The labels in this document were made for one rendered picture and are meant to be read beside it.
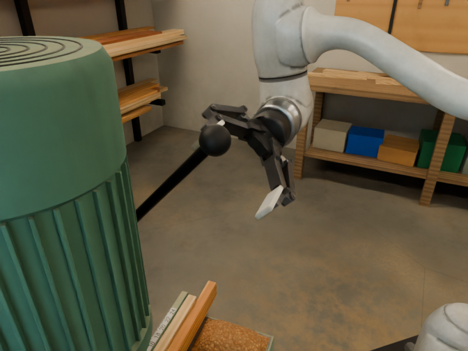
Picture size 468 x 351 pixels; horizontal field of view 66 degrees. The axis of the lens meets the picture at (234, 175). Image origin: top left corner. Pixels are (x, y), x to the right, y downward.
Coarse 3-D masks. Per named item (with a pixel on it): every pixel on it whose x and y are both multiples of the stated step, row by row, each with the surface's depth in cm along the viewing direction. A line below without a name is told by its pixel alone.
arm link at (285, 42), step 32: (256, 0) 68; (288, 0) 65; (256, 32) 69; (288, 32) 66; (320, 32) 65; (352, 32) 63; (384, 32) 63; (256, 64) 73; (288, 64) 69; (384, 64) 63; (416, 64) 61; (448, 96) 60
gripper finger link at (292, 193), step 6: (288, 162) 63; (282, 168) 64; (288, 168) 62; (288, 174) 61; (288, 180) 60; (288, 186) 60; (294, 186) 60; (294, 192) 59; (294, 198) 58; (282, 204) 59
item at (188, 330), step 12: (204, 288) 82; (216, 288) 84; (204, 300) 78; (192, 312) 76; (204, 312) 79; (192, 324) 73; (180, 336) 70; (192, 336) 74; (168, 348) 68; (180, 348) 69
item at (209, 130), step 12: (204, 132) 38; (216, 132) 37; (228, 132) 38; (204, 144) 38; (216, 144) 37; (228, 144) 38; (192, 156) 40; (204, 156) 40; (216, 156) 39; (180, 168) 41; (192, 168) 41; (168, 180) 43; (180, 180) 42; (156, 192) 44; (168, 192) 44; (144, 204) 46; (156, 204) 46
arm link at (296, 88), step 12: (264, 84) 74; (276, 84) 72; (288, 84) 71; (300, 84) 72; (264, 96) 74; (276, 96) 72; (288, 96) 72; (300, 96) 72; (312, 96) 78; (300, 108) 72; (312, 108) 78
